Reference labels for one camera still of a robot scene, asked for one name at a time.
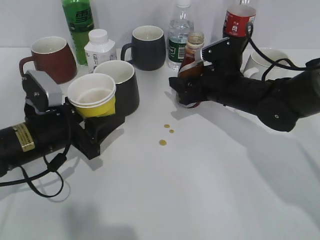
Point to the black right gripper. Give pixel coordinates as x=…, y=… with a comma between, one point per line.
x=220, y=85

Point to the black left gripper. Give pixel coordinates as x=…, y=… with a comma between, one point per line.
x=51, y=130

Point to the brown Nescafe coffee bottle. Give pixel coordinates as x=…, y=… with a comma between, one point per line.
x=191, y=68

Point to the yellow paper cup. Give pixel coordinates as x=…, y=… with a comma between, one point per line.
x=93, y=95

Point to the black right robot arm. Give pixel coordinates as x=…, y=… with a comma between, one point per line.
x=278, y=103

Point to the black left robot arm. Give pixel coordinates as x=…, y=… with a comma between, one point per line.
x=14, y=142

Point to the black ceramic mug front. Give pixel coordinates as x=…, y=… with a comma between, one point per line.
x=127, y=90

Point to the dark grey ceramic mug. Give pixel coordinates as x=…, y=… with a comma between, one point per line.
x=148, y=48

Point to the clear water bottle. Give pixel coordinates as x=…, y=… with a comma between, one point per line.
x=180, y=25

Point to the white ceramic mug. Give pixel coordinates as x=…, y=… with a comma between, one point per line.
x=256, y=65

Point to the small white milk bottle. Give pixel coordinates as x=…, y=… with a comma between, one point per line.
x=99, y=49

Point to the cola bottle red label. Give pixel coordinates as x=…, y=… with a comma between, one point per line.
x=237, y=16

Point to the brown ceramic mug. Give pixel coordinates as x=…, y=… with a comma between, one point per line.
x=53, y=55

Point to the green soda bottle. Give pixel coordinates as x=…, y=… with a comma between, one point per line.
x=80, y=22

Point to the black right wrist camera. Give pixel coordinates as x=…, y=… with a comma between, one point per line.
x=226, y=53

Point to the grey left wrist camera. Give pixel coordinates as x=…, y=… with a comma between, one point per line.
x=42, y=92

